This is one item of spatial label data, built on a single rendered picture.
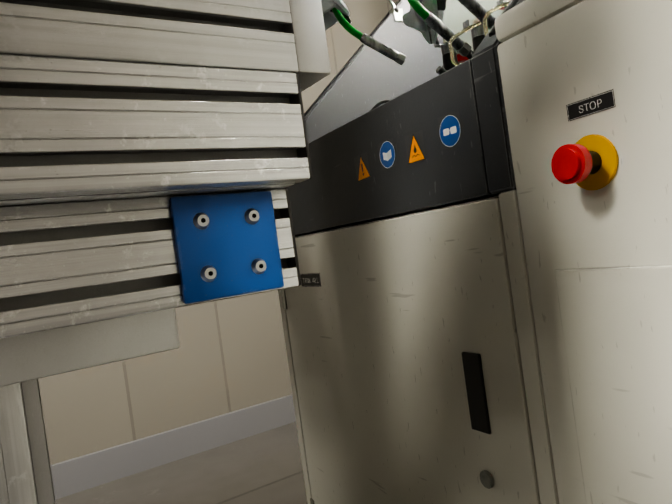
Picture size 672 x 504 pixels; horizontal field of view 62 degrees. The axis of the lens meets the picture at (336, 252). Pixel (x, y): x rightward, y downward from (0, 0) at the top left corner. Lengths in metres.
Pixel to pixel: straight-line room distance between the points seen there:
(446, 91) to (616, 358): 0.36
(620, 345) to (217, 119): 0.41
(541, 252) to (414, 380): 0.31
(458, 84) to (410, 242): 0.23
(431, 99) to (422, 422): 0.45
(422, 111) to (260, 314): 1.90
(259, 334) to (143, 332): 2.02
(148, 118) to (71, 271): 0.12
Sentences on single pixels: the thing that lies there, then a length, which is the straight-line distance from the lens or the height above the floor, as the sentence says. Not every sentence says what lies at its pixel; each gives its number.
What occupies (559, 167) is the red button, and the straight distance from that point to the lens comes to 0.56.
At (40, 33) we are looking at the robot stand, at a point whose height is 0.92.
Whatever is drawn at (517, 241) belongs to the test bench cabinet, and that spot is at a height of 0.73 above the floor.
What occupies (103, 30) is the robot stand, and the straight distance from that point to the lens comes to 0.45.
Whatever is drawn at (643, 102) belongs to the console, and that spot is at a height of 0.84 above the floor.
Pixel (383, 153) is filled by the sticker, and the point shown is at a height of 0.88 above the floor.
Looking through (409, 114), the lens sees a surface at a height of 0.92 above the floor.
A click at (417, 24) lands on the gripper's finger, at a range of 1.13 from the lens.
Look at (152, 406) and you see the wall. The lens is 2.43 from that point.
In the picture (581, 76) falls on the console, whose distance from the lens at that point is 0.60.
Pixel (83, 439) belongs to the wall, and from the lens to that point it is 2.40.
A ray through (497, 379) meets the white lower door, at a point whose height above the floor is 0.57.
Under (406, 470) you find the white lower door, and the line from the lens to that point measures 0.94.
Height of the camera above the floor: 0.75
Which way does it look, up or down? level
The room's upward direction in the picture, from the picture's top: 8 degrees counter-clockwise
